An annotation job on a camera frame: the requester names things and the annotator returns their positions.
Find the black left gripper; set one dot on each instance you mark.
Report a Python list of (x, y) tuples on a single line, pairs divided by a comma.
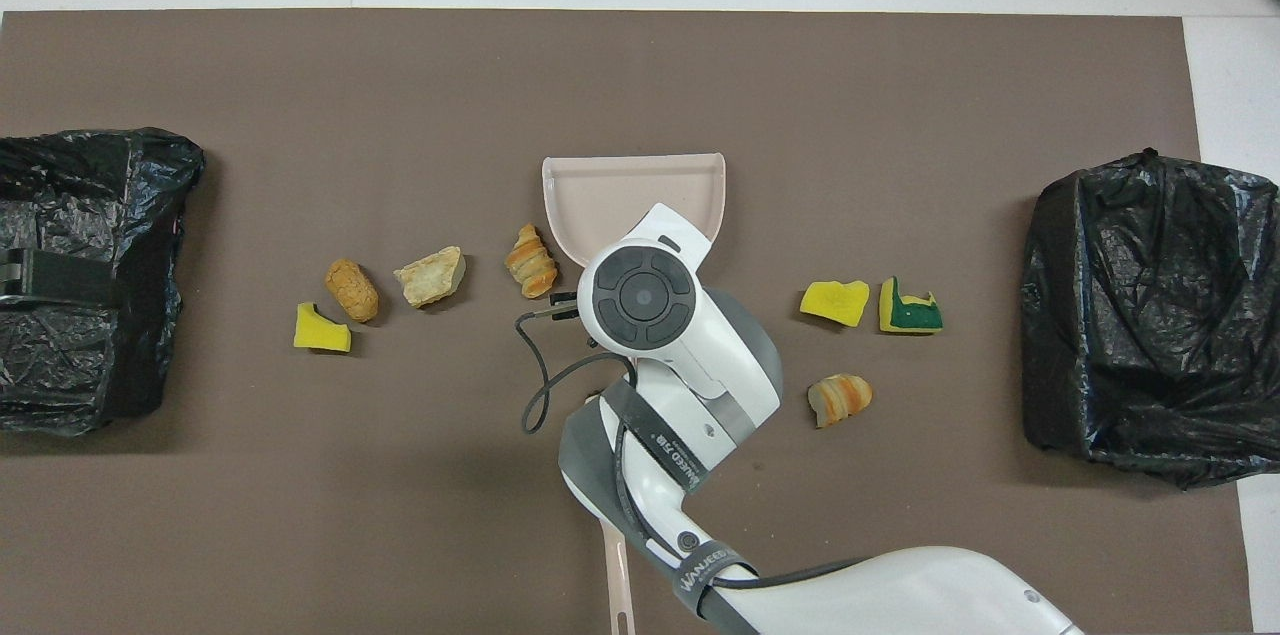
[(45, 277)]

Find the small yellow sponge piece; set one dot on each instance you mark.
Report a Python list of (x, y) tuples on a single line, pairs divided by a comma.
[(322, 330)]

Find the brown bread roll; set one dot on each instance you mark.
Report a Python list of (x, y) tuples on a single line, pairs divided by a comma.
[(352, 290)]

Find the pale bread chunk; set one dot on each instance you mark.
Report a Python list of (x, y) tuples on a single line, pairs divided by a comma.
[(430, 275)]

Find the pale sandwich piece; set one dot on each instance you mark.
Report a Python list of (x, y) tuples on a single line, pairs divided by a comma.
[(530, 260)]

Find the beige plastic dustpan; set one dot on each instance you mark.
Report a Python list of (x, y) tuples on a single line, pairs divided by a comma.
[(620, 195)]

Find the beige brush with black bristles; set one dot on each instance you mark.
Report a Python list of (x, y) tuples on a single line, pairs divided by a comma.
[(615, 565)]

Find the large yellow sponge piece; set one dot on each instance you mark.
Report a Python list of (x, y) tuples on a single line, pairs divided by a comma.
[(835, 302)]

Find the small striped croissant piece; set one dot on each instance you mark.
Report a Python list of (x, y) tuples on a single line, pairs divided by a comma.
[(840, 399)]

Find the green and yellow sponge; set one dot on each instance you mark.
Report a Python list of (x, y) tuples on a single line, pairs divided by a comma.
[(910, 313)]

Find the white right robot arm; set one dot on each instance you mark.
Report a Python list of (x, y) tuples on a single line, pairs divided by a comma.
[(700, 415)]

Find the bin with black trash bag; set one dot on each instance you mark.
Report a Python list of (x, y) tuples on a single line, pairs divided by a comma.
[(1150, 315), (90, 365)]

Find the brown table mat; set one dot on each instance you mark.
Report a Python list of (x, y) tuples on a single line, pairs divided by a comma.
[(300, 115)]

